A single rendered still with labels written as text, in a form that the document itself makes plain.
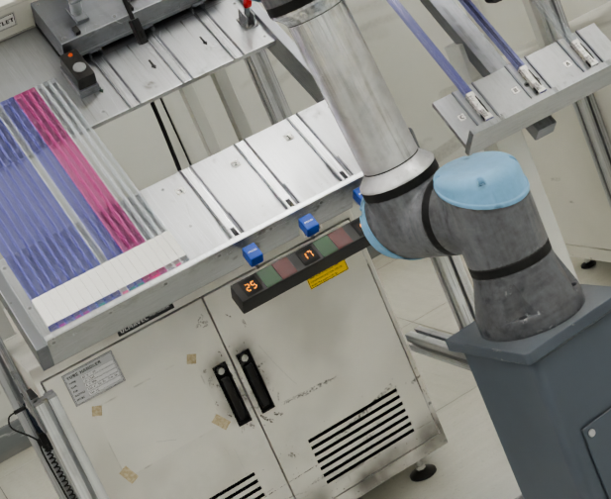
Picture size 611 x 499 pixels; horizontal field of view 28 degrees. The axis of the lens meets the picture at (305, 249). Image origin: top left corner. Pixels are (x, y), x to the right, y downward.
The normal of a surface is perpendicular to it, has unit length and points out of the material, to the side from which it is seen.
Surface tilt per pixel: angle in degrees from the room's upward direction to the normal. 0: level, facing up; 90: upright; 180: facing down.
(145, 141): 90
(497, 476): 0
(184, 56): 43
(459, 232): 90
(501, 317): 73
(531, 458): 90
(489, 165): 7
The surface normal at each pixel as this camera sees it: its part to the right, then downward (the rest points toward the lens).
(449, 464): -0.39, -0.89
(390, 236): -0.63, 0.54
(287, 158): -0.02, -0.59
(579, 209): -0.84, 0.45
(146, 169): 0.38, 0.08
